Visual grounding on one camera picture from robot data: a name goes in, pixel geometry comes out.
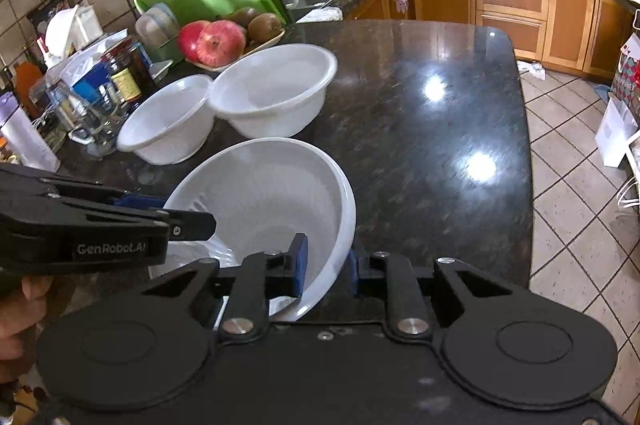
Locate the red apple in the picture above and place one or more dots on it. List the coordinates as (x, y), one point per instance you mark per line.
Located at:
(222, 45)
(189, 40)

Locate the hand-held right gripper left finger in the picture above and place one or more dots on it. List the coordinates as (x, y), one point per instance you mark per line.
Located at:
(298, 265)

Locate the black snack bag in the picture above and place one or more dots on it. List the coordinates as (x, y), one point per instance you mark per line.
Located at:
(47, 12)

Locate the beige fruit tray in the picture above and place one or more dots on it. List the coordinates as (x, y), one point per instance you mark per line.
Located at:
(260, 49)

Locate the brown kiwi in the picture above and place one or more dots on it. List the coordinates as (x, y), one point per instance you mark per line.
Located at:
(265, 27)
(240, 16)

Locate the person's left hand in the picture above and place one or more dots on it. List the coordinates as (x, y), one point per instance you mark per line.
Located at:
(22, 310)

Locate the red gift bag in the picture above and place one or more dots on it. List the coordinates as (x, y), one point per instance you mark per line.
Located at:
(627, 75)

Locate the wooden base cabinets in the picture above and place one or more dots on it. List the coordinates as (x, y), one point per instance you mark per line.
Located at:
(510, 5)

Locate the glass measuring cup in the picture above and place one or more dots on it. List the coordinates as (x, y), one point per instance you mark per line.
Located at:
(100, 125)

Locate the orange plastic bottle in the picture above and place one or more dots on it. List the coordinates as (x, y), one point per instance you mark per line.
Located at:
(27, 90)

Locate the dark sauce jar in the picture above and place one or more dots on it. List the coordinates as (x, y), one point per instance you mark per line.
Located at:
(127, 75)

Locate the white plastic bag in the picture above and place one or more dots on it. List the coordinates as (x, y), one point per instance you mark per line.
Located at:
(70, 30)

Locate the white paper bag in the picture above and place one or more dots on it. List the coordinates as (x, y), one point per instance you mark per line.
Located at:
(612, 135)

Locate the white plastic bowl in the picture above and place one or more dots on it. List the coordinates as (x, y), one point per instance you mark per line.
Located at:
(270, 95)
(165, 125)
(260, 205)

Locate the white rag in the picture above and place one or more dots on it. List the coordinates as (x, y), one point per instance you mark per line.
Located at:
(320, 14)

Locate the purple-lid water bottle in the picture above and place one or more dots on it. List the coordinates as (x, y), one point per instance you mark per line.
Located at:
(27, 140)

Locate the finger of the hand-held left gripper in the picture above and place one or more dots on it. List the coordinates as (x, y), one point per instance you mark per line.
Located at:
(195, 226)
(140, 202)

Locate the blue tissue box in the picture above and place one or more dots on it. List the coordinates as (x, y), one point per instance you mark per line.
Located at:
(90, 80)

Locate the clear plastic container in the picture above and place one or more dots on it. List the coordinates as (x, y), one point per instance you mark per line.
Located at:
(157, 25)

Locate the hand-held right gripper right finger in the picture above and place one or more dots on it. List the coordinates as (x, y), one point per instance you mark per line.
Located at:
(354, 272)

